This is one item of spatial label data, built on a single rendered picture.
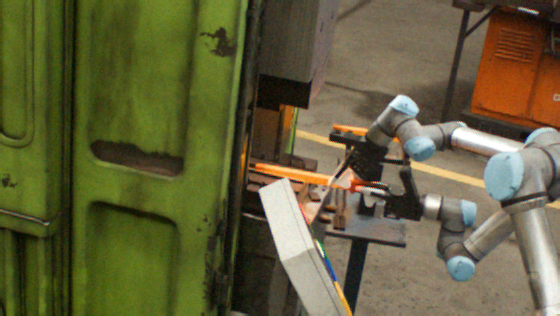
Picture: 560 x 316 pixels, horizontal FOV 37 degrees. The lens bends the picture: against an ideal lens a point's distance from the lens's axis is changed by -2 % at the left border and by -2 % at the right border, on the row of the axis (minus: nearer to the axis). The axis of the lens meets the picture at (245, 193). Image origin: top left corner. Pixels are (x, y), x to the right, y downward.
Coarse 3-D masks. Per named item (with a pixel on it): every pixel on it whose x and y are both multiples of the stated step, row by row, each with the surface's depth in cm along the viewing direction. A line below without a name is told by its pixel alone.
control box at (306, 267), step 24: (264, 192) 213; (288, 192) 208; (288, 216) 199; (288, 240) 191; (312, 240) 190; (288, 264) 187; (312, 264) 187; (312, 288) 191; (312, 312) 194; (336, 312) 195
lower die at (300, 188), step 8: (256, 160) 271; (296, 168) 269; (248, 176) 261; (256, 176) 261; (264, 176) 262; (272, 176) 261; (280, 176) 261; (248, 184) 258; (256, 184) 258; (264, 184) 257; (296, 184) 259; (304, 184) 262; (248, 192) 255; (256, 192) 254; (296, 192) 255; (304, 192) 266; (248, 200) 256; (256, 200) 255
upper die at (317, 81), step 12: (324, 72) 251; (264, 84) 239; (276, 84) 238; (288, 84) 237; (300, 84) 236; (312, 84) 236; (264, 96) 240; (276, 96) 239; (288, 96) 238; (300, 96) 237; (312, 96) 240; (300, 108) 239
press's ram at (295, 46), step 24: (288, 0) 221; (312, 0) 220; (336, 0) 243; (288, 24) 224; (312, 24) 222; (264, 48) 229; (288, 48) 227; (312, 48) 225; (264, 72) 232; (288, 72) 230; (312, 72) 231
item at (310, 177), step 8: (256, 168) 263; (264, 168) 263; (272, 168) 262; (280, 168) 263; (288, 168) 263; (288, 176) 261; (296, 176) 260; (304, 176) 259; (312, 176) 259; (320, 176) 259; (328, 176) 259; (320, 184) 259; (336, 184) 257; (352, 184) 255; (360, 184) 255; (368, 184) 255; (376, 184) 255; (352, 192) 256; (360, 192) 256
